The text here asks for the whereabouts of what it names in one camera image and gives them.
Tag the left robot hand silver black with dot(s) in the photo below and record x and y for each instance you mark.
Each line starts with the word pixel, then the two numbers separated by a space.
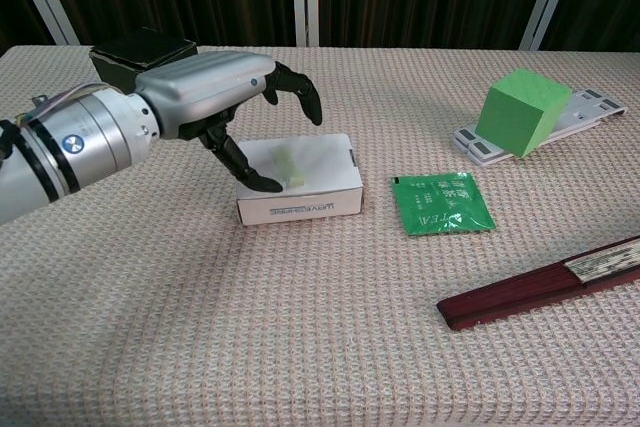
pixel 200 84

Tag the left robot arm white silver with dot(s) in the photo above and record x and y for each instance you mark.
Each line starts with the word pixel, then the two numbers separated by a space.
pixel 75 147

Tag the black cardboard box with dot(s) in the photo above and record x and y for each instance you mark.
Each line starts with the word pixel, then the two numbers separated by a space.
pixel 145 49

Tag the white cardboard box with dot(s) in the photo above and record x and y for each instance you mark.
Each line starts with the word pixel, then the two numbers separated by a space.
pixel 325 172

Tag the white grey flat device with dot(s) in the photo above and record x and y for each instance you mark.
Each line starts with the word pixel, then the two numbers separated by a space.
pixel 582 114

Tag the green tea packet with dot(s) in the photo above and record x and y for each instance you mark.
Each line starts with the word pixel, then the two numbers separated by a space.
pixel 440 204

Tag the beige waffle tablecloth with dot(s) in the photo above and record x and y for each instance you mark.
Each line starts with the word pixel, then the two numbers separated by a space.
pixel 300 337

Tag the green foam cube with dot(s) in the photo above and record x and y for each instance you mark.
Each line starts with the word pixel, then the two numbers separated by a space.
pixel 520 114

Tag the dark red folding fan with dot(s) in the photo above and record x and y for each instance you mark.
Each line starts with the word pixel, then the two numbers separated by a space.
pixel 525 292

